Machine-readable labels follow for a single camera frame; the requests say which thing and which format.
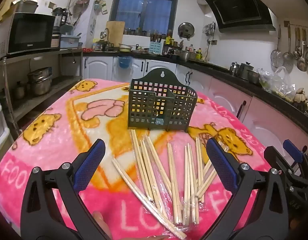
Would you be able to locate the dull metal teapot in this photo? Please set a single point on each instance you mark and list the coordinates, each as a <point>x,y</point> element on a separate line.
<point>19,91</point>

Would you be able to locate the hanging kitchen tools bundle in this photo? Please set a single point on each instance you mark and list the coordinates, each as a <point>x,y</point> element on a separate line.
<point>211,28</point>

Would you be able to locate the black range hood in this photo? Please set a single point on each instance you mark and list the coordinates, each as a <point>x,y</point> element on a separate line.
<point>239,5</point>

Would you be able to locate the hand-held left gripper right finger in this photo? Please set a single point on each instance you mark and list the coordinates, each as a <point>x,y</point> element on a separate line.
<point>220,165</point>

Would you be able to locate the hanging metal strainer pan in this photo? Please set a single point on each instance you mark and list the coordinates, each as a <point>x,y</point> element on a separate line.
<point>82,2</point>

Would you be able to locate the blue hanging bin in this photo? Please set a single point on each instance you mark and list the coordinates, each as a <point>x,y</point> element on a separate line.
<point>125,62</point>

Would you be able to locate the person's left hand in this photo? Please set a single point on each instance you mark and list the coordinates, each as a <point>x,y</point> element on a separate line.
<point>101,225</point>

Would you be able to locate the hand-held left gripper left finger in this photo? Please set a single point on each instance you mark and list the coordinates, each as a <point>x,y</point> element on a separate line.
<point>90,165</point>

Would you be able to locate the yellow bottle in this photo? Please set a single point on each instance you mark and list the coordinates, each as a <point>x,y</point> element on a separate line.
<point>199,54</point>

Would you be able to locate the wall socket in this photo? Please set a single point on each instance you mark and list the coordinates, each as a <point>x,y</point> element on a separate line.
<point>213,42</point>

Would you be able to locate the stacked steel pots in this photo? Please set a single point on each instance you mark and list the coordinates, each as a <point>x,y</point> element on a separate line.
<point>40,85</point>

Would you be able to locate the wide steel cooking pot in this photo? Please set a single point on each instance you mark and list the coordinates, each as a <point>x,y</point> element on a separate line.
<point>187,56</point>

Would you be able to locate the row of spice jars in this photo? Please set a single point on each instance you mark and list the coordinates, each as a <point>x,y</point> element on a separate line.
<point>133,31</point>

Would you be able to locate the bunch of wooden chopsticks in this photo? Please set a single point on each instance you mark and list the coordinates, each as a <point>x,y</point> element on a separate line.
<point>175,180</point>

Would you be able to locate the white base cabinets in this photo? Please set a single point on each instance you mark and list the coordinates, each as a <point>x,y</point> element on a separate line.
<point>101,67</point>

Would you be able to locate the metal kitchen shelf rack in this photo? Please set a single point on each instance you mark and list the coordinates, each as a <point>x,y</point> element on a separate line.
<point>31,105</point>

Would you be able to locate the row of hanging steel utensils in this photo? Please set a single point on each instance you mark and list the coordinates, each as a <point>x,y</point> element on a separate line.
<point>288,57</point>

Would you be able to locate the blender with dark base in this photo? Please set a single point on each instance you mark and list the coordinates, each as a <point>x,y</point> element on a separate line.
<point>59,20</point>

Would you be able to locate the chrome sink faucet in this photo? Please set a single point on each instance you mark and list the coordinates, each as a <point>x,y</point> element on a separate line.
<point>103,34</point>

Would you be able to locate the pink base cabinets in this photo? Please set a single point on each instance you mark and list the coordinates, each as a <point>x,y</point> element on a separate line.
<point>264,120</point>

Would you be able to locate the black microwave oven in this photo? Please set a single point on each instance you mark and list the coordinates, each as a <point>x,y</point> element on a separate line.
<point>28,32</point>

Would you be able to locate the pink printed blanket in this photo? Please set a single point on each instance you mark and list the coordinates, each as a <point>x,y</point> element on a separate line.
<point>56,140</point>

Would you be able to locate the steel pot lid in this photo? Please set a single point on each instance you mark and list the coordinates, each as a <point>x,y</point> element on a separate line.
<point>186,30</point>

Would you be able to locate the small steel kettle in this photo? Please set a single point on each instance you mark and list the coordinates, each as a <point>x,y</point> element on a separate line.
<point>234,68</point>

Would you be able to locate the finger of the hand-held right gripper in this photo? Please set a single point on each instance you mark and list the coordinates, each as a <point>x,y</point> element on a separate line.
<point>293,152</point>

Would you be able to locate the ginger and garlic pile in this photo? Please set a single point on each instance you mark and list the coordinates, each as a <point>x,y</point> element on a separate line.
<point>300,100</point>

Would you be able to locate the clear plastic bag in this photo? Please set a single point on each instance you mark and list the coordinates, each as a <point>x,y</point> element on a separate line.
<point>281,85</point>

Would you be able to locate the ceramic bowl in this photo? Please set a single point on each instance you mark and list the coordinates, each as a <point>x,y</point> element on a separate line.
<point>125,48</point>

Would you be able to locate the black countertop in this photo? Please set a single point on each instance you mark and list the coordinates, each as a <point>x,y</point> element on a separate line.
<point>219,67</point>

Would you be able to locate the steel mixing bowl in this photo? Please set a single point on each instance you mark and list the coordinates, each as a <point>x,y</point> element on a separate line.
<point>254,77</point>

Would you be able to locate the blue-grey storage box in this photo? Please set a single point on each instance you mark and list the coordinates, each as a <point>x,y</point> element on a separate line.
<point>70,42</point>

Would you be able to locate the light blue knife block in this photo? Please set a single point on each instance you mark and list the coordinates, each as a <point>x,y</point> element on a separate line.
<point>155,48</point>

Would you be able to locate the green plastic utensil holder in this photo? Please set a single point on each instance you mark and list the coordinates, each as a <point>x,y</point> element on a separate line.
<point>154,80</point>

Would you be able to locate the dark framed window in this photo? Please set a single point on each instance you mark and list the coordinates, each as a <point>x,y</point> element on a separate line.
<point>133,10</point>

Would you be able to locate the beige patterned canister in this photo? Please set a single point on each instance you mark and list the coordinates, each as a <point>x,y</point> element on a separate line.
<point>55,41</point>

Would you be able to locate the wooden cutting board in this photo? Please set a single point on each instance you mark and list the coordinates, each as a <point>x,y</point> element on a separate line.
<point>116,32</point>

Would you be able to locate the grey plastic container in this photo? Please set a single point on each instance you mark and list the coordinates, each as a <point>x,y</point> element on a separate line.
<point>26,7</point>

